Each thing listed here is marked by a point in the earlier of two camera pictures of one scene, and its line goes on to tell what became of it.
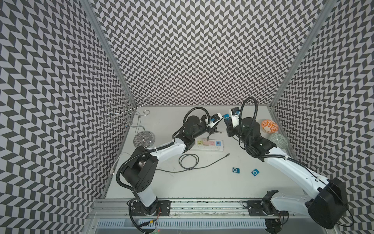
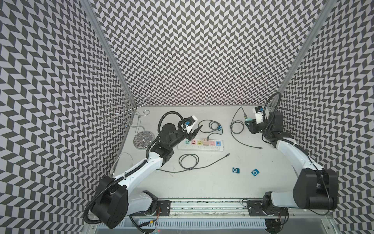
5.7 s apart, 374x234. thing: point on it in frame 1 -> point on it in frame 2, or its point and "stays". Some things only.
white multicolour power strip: [214, 145] stays
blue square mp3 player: [255, 172] stays
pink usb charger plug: [205, 142] stays
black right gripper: [229, 129] -> [252, 125]
